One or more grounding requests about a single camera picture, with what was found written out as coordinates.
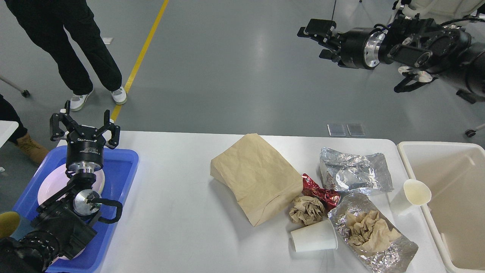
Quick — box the white chair base left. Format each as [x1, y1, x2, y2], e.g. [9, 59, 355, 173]
[0, 75, 31, 98]

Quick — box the flat aluminium foil sheet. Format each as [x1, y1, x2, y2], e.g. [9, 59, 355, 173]
[320, 147, 394, 195]

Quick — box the brown paper bag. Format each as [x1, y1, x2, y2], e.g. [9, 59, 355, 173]
[210, 133, 303, 227]

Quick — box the beige plastic bin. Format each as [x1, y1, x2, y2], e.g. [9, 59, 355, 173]
[397, 141, 485, 273]

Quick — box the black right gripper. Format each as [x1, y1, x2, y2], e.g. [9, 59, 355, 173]
[297, 19, 386, 70]

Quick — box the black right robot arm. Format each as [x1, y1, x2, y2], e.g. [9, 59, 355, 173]
[297, 15, 484, 104]

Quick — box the white paper cup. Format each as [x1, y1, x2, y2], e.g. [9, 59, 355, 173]
[290, 219, 338, 253]

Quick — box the metal floor plate right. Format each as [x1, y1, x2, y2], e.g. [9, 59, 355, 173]
[346, 123, 366, 137]

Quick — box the metal floor plate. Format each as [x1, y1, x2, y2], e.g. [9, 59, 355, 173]
[346, 123, 366, 137]
[327, 123, 347, 138]

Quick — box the white side table left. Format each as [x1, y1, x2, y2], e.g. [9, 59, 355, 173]
[0, 120, 19, 147]

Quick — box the white plastic spoon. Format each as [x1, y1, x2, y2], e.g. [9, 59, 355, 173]
[390, 179, 432, 216]

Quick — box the pink mug dark inside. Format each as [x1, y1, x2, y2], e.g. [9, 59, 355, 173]
[50, 251, 83, 265]

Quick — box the metal floor plate left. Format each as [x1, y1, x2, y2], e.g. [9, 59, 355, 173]
[327, 123, 347, 138]

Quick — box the pink plate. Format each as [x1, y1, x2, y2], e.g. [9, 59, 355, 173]
[38, 165, 105, 205]

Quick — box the person leg top left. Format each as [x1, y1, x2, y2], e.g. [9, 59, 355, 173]
[5, 0, 128, 111]

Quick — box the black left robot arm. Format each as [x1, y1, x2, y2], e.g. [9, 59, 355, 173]
[1, 101, 123, 273]

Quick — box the teal mug yellow inside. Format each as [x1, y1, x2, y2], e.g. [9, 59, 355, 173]
[0, 211, 21, 238]

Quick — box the brown boot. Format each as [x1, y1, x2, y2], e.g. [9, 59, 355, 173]
[0, 94, 50, 165]

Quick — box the red foil wrapper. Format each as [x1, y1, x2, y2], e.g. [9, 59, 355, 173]
[302, 173, 341, 211]

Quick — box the crumpled brown paper ball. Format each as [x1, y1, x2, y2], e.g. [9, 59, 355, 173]
[289, 196, 327, 226]

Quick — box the white office chair right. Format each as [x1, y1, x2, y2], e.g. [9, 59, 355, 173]
[389, 0, 485, 23]

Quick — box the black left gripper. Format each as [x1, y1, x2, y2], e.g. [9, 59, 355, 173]
[50, 100, 120, 171]

